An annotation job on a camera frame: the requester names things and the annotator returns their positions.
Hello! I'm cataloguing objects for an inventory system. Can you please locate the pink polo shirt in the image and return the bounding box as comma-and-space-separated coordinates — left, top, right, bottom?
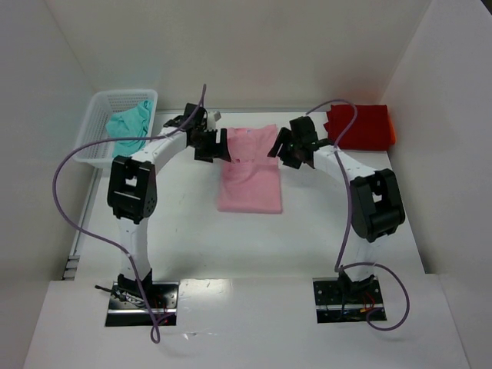
217, 125, 283, 214

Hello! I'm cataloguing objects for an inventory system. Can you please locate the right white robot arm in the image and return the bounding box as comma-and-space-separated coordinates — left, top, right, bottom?
268, 116, 405, 301

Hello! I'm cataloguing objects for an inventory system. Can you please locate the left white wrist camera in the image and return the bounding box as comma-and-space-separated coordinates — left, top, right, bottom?
207, 111, 221, 129

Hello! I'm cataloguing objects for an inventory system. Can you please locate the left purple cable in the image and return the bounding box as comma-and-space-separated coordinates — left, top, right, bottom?
52, 83, 208, 343

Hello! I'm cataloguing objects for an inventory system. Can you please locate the white cable chain segment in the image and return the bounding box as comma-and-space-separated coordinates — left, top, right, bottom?
62, 255, 81, 281

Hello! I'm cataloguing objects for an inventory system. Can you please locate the red folded t shirt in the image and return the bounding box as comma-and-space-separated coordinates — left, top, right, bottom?
324, 105, 396, 151

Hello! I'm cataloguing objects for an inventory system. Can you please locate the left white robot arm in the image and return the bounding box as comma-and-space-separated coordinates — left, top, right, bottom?
107, 103, 231, 299

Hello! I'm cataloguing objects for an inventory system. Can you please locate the teal t shirt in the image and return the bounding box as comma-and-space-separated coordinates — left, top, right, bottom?
105, 100, 154, 158

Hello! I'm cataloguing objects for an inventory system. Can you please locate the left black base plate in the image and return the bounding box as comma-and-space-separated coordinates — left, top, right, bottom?
105, 282, 179, 327

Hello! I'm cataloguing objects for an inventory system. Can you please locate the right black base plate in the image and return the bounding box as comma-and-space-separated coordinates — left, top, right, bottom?
313, 277, 387, 324

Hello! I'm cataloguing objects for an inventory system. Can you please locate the white plastic basket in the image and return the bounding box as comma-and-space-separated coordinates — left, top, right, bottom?
72, 89, 158, 168

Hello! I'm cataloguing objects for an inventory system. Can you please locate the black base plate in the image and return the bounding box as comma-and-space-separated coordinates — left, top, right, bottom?
105, 282, 179, 327
313, 277, 387, 324

